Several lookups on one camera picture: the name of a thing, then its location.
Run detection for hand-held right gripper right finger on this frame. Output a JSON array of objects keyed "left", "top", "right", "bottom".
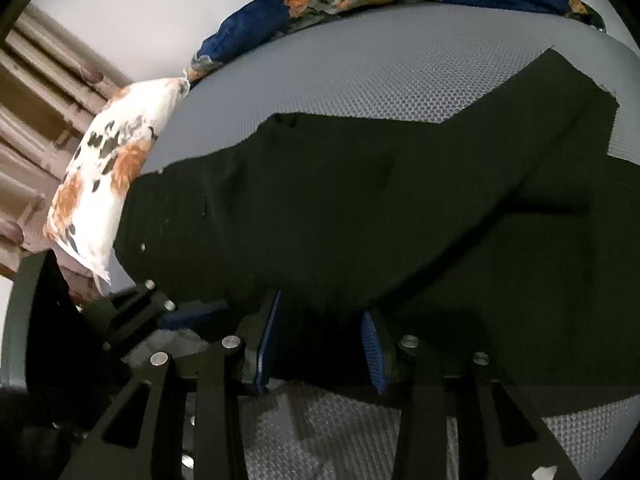
[{"left": 360, "top": 309, "right": 583, "bottom": 480}]

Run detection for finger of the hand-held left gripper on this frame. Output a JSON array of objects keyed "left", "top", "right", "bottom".
[{"left": 82, "top": 280, "right": 231, "bottom": 356}]

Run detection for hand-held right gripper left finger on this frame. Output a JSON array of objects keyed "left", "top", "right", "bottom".
[{"left": 60, "top": 289, "right": 282, "bottom": 480}]

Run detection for black pants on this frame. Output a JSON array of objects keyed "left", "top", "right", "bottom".
[{"left": 114, "top": 47, "right": 638, "bottom": 413}]

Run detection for white orange floral pillow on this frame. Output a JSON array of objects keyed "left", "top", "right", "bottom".
[{"left": 42, "top": 77, "right": 190, "bottom": 297}]

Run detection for brown ribbed headboard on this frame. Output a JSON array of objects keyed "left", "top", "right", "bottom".
[{"left": 0, "top": 5, "right": 133, "bottom": 281}]

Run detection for grey mesh mattress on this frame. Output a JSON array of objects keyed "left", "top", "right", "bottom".
[{"left": 120, "top": 2, "right": 637, "bottom": 480}]

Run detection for blue floral blanket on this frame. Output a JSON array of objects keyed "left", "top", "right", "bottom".
[{"left": 187, "top": 0, "right": 608, "bottom": 86}]

